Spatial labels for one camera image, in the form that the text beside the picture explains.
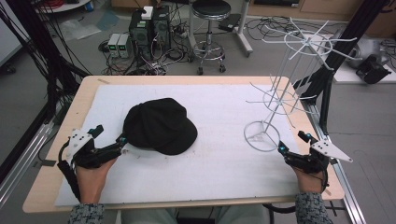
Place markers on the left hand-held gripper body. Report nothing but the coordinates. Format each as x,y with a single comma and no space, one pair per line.
81,155

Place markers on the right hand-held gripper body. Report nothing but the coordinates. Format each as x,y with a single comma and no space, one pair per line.
314,157

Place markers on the black cap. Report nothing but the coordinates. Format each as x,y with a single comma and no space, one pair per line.
160,126

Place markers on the person's right hand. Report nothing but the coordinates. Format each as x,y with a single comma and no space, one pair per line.
308,181

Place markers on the person's left hand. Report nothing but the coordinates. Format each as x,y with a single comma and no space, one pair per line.
92,183

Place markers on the white foam mat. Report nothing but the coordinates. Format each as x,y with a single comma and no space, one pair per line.
218,168

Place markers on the white platform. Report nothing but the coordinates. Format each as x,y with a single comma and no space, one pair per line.
367,77

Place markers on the grey power supply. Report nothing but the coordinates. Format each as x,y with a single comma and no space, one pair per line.
125,45
113,45

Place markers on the black device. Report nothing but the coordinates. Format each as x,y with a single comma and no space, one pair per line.
372,71

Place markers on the clear plastic sheet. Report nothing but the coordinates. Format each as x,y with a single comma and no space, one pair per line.
77,30

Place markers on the black computer tower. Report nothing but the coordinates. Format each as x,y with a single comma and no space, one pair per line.
140,34
162,28

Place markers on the white stand leg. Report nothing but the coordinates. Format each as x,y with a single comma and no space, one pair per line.
244,34

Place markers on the white box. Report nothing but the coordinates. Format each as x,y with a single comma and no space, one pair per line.
147,12

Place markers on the white round table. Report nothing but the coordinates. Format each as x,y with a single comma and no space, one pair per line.
62,5

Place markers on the black adapter box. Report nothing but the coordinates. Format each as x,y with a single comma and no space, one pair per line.
229,22

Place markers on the black round stool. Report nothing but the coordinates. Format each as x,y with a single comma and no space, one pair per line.
210,11

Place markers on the aluminium rail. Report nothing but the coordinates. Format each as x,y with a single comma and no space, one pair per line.
21,161
345,186

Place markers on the black frame post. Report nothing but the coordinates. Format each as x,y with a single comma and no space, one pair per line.
351,37

